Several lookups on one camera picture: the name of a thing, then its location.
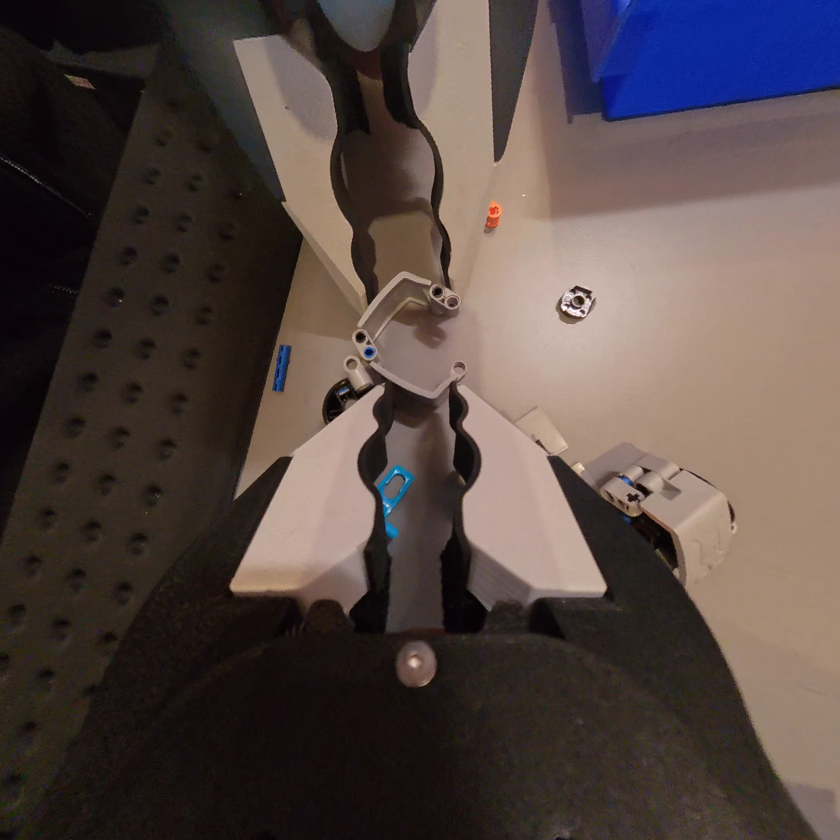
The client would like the grey black wheel Lego assembly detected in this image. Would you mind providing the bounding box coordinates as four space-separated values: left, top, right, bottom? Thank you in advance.
354 271 468 399

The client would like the grey shell block assembly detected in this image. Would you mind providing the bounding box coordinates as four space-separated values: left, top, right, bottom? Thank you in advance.
571 441 737 588

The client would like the blue plastic bin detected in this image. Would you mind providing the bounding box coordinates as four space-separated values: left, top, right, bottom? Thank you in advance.
548 0 840 122

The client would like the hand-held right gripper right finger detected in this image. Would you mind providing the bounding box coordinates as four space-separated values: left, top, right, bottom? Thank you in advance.
440 384 609 633

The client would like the black dimpled panel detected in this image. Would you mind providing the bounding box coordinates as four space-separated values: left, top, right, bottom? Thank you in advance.
0 39 304 840

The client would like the black wheel hub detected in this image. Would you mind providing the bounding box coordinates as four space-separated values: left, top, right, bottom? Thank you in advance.
322 356 371 426

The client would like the light blue plastic tool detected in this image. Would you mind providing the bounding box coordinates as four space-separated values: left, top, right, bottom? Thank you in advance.
373 465 418 540

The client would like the dark grey round plate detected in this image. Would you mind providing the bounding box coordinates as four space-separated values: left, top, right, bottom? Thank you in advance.
558 284 598 322

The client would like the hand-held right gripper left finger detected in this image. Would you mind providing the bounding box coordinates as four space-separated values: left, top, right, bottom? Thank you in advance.
230 385 397 631

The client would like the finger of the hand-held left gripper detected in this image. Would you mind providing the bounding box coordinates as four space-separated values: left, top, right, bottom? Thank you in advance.
382 0 500 299
233 26 383 311

